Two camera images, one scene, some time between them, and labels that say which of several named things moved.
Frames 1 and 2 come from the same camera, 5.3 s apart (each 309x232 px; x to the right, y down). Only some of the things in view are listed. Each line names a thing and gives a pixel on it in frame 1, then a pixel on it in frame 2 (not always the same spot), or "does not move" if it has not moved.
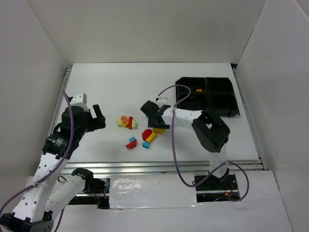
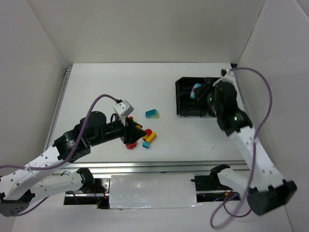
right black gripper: [152, 116] → [205, 90]
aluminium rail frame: [167, 167] does not move
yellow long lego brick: [150, 137] does not move
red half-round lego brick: [131, 145] does not move
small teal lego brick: [146, 145] does not move
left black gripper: [95, 121] → [126, 132]
